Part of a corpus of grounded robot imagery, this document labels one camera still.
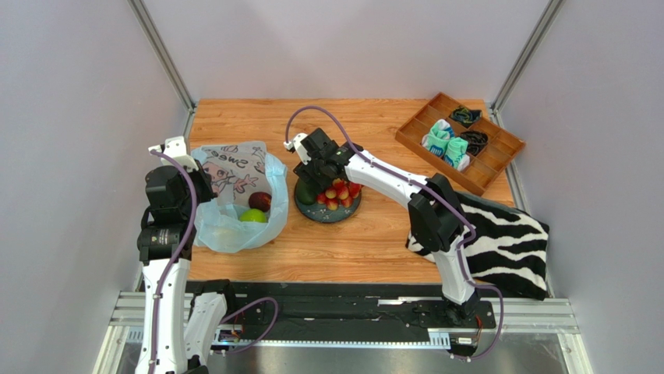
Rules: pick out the left corner aluminium post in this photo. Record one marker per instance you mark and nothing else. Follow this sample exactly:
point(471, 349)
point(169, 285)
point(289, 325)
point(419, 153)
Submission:
point(152, 33)

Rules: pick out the black fruit plate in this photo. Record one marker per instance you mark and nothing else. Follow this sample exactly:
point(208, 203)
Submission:
point(321, 214)

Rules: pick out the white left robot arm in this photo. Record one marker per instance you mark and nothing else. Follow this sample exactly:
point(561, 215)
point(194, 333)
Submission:
point(176, 339)

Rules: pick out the light blue printed plastic bag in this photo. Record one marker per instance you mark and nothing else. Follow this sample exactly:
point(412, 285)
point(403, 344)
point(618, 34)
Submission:
point(238, 171)

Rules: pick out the brown wooden divider tray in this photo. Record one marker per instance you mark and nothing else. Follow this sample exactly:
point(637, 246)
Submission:
point(483, 170)

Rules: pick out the teal white sock right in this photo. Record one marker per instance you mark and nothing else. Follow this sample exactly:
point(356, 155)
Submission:
point(455, 154)

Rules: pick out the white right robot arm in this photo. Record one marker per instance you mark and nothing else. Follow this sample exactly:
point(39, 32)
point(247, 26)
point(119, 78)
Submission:
point(437, 221)

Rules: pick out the dark red apple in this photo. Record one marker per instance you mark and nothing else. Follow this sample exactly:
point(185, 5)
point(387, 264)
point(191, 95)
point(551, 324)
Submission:
point(260, 201)

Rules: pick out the red strawberry bunch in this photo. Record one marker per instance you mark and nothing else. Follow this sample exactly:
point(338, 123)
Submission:
point(341, 193)

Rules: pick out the teal white sock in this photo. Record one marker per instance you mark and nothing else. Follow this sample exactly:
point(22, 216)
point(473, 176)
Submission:
point(436, 140)
point(455, 154)

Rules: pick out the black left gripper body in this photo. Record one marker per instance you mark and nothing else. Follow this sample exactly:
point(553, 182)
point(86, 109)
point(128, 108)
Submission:
point(202, 189)

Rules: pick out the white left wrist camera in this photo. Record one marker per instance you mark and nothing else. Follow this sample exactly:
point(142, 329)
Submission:
point(177, 149)

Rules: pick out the zebra striped cloth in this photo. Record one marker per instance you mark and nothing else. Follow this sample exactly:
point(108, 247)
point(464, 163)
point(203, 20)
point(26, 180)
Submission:
point(510, 248)

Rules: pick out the teal white sock left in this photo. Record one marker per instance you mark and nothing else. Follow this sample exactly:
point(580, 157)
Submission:
point(436, 140)

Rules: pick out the green apple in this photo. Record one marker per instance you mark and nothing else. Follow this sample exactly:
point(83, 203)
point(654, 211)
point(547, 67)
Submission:
point(254, 215)

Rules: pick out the dark green avocado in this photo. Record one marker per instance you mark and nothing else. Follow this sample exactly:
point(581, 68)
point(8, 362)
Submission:
point(305, 194)

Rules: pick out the corner aluminium post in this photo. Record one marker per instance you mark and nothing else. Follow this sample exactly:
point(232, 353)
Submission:
point(152, 33)
point(529, 49)

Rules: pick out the right corner aluminium post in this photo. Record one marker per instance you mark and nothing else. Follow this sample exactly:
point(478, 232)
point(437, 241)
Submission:
point(529, 49)

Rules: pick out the dark patterned rolled sock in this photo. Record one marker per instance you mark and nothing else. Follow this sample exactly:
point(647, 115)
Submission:
point(465, 116)

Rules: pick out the aluminium frame rail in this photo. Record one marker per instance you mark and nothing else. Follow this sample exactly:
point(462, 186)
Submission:
point(530, 337)

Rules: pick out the black rolled sock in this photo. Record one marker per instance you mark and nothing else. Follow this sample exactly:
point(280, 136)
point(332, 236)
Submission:
point(476, 140)

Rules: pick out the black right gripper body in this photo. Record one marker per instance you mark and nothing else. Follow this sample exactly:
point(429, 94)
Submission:
point(313, 173)

